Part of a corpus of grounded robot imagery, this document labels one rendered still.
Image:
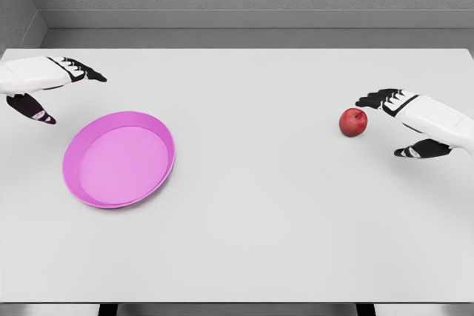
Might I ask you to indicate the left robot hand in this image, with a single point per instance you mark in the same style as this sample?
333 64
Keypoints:
37 72

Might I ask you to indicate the red apple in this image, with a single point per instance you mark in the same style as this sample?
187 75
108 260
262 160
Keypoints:
353 122

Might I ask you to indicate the pink round plate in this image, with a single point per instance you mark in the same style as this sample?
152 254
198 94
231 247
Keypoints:
118 158

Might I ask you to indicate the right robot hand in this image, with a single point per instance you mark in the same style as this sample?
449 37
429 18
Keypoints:
429 116

